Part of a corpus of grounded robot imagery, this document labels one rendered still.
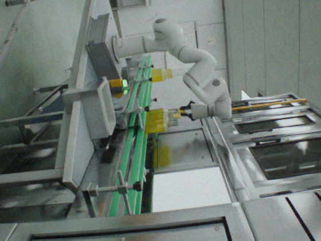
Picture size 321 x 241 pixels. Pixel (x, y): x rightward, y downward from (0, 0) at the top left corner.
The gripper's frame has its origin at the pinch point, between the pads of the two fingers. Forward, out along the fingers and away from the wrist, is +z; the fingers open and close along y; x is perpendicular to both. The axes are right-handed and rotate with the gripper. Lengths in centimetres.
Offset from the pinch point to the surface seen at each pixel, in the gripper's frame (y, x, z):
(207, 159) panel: -12.4, 34.5, -17.3
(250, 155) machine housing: -16.6, 23.6, -38.7
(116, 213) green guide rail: 5, 95, 4
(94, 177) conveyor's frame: 7, 79, 19
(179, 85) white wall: -151, -553, 127
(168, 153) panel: -12.6, 28.8, 4.6
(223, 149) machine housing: -12.7, 24.2, -24.8
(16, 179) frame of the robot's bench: 11, 89, 47
